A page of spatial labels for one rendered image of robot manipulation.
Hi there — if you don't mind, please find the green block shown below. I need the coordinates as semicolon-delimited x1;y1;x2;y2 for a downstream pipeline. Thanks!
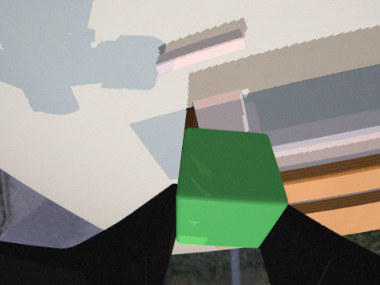
177;127;288;248

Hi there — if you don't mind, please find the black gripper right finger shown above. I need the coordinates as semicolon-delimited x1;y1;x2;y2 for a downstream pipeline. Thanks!
260;205;380;285

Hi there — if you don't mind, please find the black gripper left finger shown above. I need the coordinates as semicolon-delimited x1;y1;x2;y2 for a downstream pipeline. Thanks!
0;184;178;285

